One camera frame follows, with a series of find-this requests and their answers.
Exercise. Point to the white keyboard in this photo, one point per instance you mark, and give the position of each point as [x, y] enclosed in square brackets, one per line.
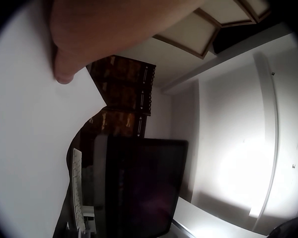
[77, 188]

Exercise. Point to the black computer monitor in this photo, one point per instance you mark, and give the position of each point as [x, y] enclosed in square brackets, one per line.
[144, 188]

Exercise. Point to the person's left hand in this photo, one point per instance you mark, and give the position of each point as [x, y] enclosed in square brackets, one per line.
[109, 27]

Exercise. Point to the white paper sheet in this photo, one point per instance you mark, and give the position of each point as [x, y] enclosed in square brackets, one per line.
[27, 138]

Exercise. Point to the dark wooden drawer cabinet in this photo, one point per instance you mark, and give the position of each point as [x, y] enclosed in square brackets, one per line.
[125, 94]

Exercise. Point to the wood-framed white ceiling panel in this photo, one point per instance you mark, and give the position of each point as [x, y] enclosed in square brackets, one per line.
[257, 7]
[188, 34]
[226, 12]

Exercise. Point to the person's left thumb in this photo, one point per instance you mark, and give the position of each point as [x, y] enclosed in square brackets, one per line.
[64, 68]

